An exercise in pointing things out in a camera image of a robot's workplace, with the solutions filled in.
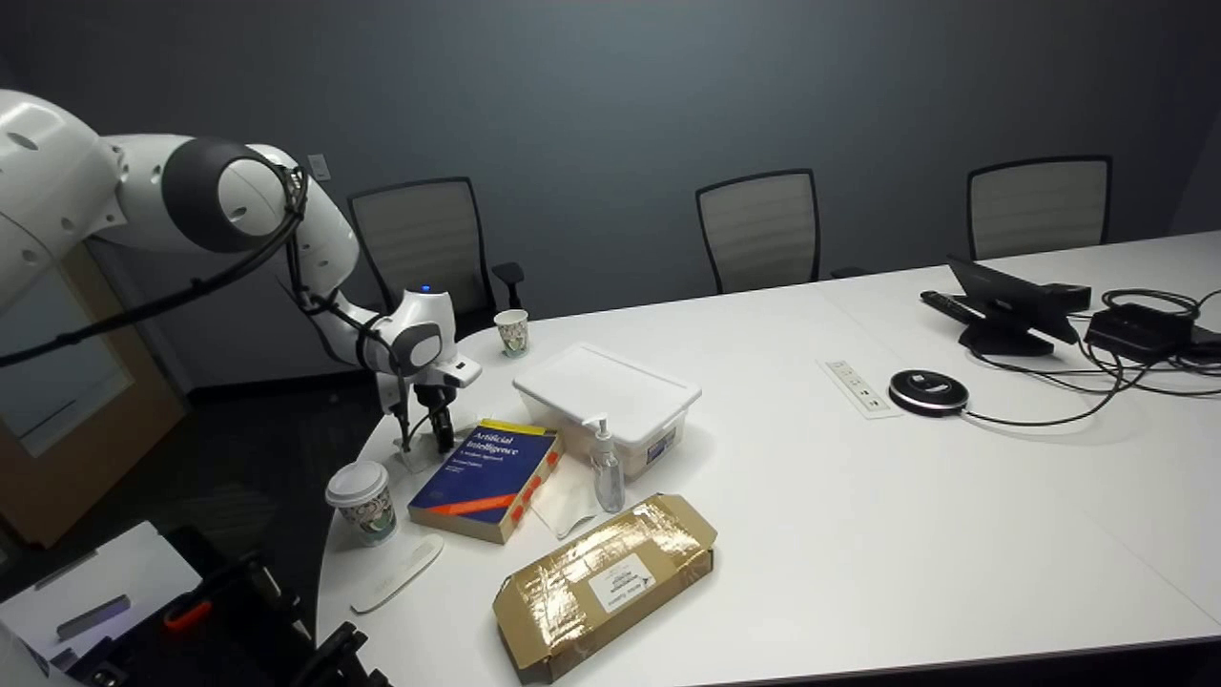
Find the clear sanitizer bottle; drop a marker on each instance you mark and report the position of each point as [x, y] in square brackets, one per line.
[609, 479]

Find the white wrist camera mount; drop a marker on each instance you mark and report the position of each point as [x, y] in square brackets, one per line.
[459, 372]

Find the blue book with yellow edge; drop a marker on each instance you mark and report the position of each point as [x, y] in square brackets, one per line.
[491, 479]

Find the white board sheet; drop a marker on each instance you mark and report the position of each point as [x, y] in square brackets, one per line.
[117, 577]

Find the black electronics box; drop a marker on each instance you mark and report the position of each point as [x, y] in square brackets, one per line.
[1145, 329]

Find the table power outlet strip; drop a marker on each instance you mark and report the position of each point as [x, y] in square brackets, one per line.
[861, 387]

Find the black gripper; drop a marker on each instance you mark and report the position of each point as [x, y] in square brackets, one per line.
[434, 400]

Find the round black speaker puck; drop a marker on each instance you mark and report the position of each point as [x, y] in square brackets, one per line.
[928, 390]

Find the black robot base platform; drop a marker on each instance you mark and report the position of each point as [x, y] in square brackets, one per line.
[240, 597]

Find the white plastic container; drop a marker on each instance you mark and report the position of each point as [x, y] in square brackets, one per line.
[610, 390]

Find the mesh back office chair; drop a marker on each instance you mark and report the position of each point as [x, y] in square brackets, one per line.
[1038, 208]
[760, 230]
[420, 241]

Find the black conference phone stand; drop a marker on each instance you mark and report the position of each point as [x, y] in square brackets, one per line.
[1003, 309]

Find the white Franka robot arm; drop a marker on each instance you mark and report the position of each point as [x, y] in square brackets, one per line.
[61, 178]

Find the brown cardboard box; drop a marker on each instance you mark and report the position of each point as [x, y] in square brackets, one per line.
[603, 586]

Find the gray marker pen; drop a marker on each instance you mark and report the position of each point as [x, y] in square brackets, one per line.
[94, 618]

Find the patterned open paper cup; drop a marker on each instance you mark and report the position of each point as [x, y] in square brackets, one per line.
[512, 335]

